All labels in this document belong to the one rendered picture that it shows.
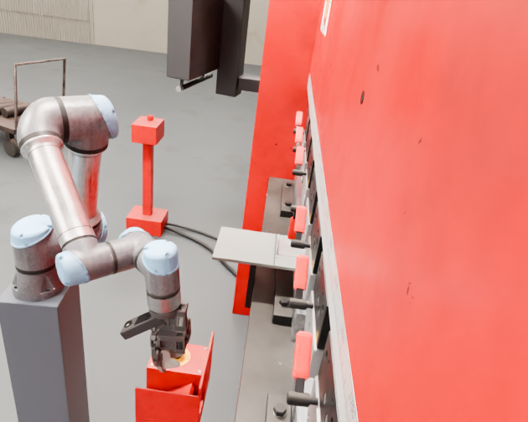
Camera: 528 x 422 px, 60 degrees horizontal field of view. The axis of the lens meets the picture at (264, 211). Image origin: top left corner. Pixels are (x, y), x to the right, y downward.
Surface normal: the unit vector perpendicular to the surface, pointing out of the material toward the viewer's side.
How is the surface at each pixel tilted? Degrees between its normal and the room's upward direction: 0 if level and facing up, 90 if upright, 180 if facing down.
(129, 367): 0
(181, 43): 90
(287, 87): 90
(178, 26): 90
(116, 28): 90
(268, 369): 0
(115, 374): 0
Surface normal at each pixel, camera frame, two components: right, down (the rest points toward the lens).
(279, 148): -0.07, 0.45
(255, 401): 0.12, -0.88
